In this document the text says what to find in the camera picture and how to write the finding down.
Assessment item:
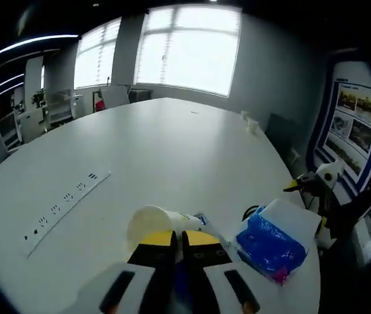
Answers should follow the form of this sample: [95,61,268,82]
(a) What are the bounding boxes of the white yellow plastic object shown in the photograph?
[315,215,336,249]

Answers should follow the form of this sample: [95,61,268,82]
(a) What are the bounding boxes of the narrow bright window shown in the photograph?
[73,18,122,90]

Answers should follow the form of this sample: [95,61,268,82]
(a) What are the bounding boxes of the blue white printed plastic bag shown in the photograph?
[235,198,322,287]

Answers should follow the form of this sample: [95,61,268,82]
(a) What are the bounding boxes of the group of white office chairs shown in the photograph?
[0,88,84,164]

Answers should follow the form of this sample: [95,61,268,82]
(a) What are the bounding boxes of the black cable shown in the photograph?
[242,204,264,222]

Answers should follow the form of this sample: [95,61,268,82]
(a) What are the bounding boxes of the white paper cup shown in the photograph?
[126,205,205,249]

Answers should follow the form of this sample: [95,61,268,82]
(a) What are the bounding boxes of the long curved ceiling light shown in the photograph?
[0,33,79,57]

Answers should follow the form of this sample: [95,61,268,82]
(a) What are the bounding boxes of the white table socket strip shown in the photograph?
[20,169,111,258]

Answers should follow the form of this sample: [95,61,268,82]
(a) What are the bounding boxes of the large bright window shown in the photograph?
[133,6,241,97]

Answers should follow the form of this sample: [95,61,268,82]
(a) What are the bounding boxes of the blue white wall poster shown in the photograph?
[306,58,371,197]

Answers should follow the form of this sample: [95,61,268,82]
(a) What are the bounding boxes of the small blue white packet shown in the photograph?
[193,211,235,249]

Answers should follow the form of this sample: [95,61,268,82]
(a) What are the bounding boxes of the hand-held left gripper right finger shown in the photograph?
[181,230,264,314]

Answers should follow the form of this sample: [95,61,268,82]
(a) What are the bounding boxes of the white table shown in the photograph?
[0,97,323,314]

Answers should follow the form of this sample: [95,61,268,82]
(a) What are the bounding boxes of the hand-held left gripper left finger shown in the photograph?
[72,230,179,314]

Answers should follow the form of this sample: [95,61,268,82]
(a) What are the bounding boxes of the potted green plant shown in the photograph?
[31,88,47,109]

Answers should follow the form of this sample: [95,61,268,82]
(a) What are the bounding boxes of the white square pillar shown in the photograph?
[24,57,44,112]

